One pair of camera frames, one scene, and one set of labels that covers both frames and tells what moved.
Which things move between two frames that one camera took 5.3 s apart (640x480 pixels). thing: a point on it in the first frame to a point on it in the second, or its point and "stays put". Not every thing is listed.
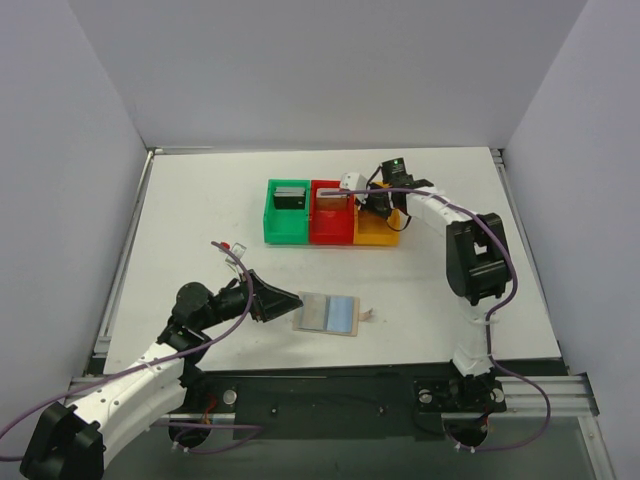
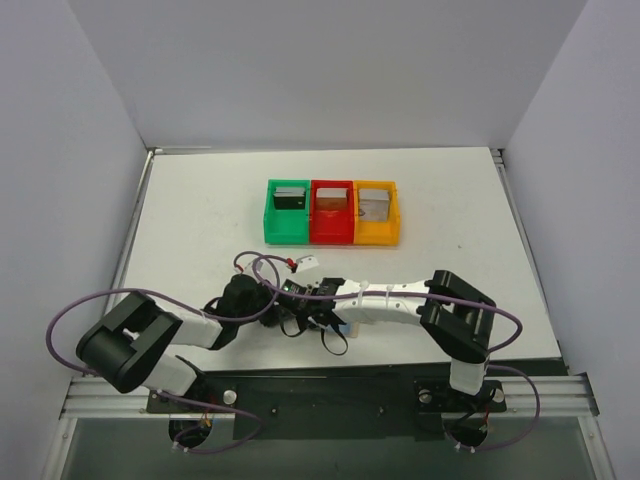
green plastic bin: [286, 226] stays put
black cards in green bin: [289, 198] stays put
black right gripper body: [378, 203] to [304, 298]
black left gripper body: [256, 295] stays put
